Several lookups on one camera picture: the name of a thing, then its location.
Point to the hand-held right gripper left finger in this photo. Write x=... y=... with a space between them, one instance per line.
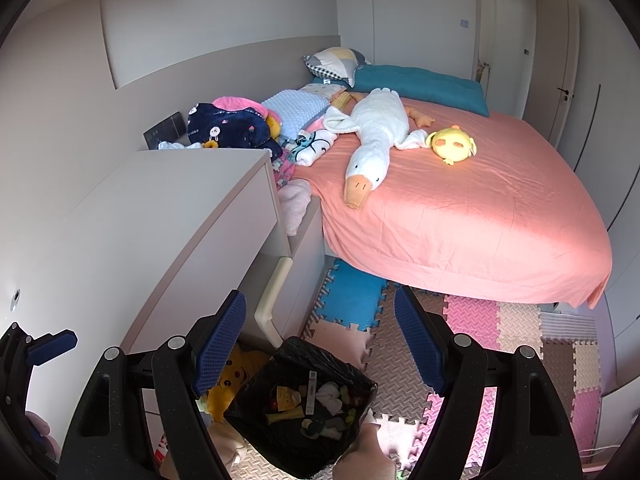
x=220 y=345

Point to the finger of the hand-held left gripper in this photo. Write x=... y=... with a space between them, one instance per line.
x=52 y=346
x=15 y=435

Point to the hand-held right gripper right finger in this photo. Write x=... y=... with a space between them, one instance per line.
x=420 y=340

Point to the trash bin with black bag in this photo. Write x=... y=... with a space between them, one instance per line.
x=300 y=355

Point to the yellow soybean snack bag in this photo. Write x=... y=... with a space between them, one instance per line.
x=286 y=396

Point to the pink soft object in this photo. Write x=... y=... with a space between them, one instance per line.
x=39 y=422

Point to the yellow cartoon plush toy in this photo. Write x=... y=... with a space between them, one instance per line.
x=235 y=375

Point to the silver desk grommet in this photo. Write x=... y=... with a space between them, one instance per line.
x=16 y=298

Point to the pastel foam puzzle floor mats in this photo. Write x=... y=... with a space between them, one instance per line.
x=500 y=325

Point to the yellow paper packet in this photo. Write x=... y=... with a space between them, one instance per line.
x=285 y=416

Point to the cream cloth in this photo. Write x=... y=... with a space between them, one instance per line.
x=225 y=447

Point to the long white printed box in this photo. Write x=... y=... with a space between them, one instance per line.
x=311 y=395

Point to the white crumpled cloth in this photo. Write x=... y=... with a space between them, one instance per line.
x=327 y=395

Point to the white low cabinet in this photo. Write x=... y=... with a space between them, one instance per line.
x=305 y=260

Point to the red and white package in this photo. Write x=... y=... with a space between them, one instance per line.
x=162 y=452

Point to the person's leg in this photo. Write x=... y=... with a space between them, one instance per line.
x=365 y=455

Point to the bed with pink sheet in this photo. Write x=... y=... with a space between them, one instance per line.
x=475 y=220

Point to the white desk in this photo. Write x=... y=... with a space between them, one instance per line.
x=175 y=210

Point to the pale pink fluffy towel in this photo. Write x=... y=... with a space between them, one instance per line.
x=295 y=205

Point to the yellow chick plush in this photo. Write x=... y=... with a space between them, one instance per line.
x=452 y=145

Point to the small white cloth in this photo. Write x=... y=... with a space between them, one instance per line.
x=172 y=145

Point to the white goose plush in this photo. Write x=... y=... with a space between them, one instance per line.
x=375 y=130

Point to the navy printed blanket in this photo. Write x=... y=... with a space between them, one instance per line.
x=230 y=127

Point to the white printed cloth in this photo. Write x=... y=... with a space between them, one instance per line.
x=312 y=147

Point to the small yellow stuffed toy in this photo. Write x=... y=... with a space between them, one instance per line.
x=272 y=125

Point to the white wardrobe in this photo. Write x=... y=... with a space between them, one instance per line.
x=617 y=210

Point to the pink fleece cloth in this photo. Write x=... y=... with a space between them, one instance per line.
x=237 y=104

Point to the light blue dotted blanket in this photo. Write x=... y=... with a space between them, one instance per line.
x=297 y=110

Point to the teal long pillow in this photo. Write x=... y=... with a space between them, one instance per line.
x=425 y=87

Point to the pastel patterned cushion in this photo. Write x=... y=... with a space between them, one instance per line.
x=322 y=91

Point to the checked patchwork pillow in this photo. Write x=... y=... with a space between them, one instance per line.
x=335 y=62

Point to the white room door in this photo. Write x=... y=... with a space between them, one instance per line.
x=505 y=35

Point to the dark wall switch panel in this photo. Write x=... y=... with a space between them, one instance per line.
x=165 y=130

